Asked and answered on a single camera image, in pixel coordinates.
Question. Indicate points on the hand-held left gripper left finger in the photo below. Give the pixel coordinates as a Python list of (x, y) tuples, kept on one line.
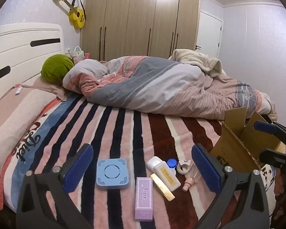
[(79, 166)]

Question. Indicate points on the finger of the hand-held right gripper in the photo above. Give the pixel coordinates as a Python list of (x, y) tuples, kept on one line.
[(273, 157), (264, 127)]

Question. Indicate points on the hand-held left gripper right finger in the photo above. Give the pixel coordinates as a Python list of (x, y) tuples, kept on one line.
[(205, 168)]

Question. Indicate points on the clear pink spray bottle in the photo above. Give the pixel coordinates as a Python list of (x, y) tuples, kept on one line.
[(192, 177)]

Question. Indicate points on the brown cardboard box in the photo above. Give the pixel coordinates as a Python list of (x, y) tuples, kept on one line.
[(240, 145)]

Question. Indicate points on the blue square plastic device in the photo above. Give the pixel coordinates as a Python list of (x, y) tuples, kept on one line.
[(112, 174)]

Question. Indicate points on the white bottle with yellow label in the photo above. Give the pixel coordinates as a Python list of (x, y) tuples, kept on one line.
[(164, 174)]

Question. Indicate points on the gold slim box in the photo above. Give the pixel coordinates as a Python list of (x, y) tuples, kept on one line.
[(163, 189)]

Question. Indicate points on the purple cosmetic box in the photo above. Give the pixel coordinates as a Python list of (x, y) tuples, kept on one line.
[(144, 199)]

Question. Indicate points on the white tape dispenser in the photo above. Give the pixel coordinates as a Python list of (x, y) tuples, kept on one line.
[(184, 168)]

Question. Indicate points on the striped plush blanket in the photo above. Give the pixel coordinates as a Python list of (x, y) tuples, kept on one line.
[(124, 136)]

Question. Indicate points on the cream long pillow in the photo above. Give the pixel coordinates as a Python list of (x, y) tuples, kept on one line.
[(16, 126)]

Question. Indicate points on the pink pillow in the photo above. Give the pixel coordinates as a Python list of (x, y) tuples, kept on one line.
[(47, 88)]

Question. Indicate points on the cream fleece blanket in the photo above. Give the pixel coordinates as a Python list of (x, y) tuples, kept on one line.
[(197, 59)]

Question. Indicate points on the small white tube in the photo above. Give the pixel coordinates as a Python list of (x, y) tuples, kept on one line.
[(18, 90)]

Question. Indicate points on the pink grey patchwork duvet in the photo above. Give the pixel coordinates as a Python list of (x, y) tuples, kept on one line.
[(152, 83)]

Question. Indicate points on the green round pillow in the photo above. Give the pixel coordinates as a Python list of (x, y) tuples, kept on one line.
[(56, 69)]

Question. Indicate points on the white door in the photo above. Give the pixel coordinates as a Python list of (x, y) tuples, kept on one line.
[(208, 33)]

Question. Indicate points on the red cup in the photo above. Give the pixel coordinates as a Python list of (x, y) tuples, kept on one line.
[(87, 56)]

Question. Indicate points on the pale green bag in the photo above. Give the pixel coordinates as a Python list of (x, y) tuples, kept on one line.
[(77, 53)]

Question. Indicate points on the white bed headboard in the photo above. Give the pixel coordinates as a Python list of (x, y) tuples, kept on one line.
[(19, 57)]

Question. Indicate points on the yellow guitar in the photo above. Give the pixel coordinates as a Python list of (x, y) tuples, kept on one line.
[(76, 16)]

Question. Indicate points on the wooden wardrobe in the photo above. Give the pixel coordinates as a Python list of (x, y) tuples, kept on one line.
[(138, 21)]

